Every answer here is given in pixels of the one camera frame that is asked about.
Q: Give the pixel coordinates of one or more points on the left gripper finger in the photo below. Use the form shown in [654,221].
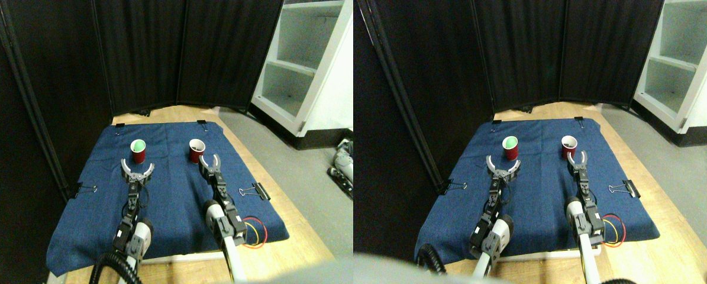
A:
[491,166]
[126,170]
[148,174]
[513,170]

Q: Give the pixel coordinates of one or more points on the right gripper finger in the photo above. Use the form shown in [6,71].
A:
[203,168]
[572,165]
[218,167]
[584,162]

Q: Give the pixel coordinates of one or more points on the red cup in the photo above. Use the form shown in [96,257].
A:
[568,152]
[139,157]
[196,157]
[511,154]

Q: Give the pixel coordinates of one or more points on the green ball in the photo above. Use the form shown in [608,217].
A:
[510,142]
[138,145]

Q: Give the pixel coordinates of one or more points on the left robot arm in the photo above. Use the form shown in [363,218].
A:
[140,236]
[501,228]

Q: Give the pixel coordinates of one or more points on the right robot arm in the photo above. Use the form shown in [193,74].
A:
[235,263]
[590,263]

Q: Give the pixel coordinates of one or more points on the dark blue cloth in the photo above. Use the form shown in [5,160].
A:
[542,219]
[176,219]

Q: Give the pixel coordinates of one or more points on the white board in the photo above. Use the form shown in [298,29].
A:
[181,258]

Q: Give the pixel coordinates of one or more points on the black curtain stand pole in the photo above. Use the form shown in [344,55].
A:
[32,100]
[406,100]

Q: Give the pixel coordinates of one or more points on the grey and black machine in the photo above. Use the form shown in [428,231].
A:
[344,163]

